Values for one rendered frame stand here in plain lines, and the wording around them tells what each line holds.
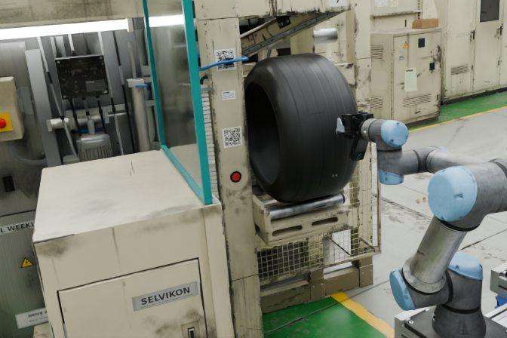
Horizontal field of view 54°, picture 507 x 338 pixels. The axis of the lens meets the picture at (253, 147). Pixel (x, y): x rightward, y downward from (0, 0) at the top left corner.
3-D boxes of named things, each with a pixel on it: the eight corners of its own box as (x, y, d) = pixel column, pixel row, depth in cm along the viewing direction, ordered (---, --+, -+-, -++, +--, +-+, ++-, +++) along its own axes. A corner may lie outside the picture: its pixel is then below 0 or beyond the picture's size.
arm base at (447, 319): (497, 330, 146) (499, 301, 144) (462, 350, 139) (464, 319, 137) (454, 305, 159) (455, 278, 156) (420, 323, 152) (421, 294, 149)
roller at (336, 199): (262, 217, 197) (266, 223, 193) (262, 207, 195) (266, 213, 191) (339, 200, 208) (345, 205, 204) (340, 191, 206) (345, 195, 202)
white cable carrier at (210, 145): (211, 207, 193) (198, 85, 179) (207, 203, 197) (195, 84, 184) (222, 204, 194) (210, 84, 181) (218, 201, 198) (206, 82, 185)
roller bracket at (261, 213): (265, 234, 189) (262, 210, 187) (232, 200, 225) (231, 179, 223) (272, 231, 190) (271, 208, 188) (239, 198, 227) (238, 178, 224)
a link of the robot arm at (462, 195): (445, 311, 144) (523, 188, 105) (397, 321, 141) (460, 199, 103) (426, 275, 152) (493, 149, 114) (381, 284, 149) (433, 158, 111)
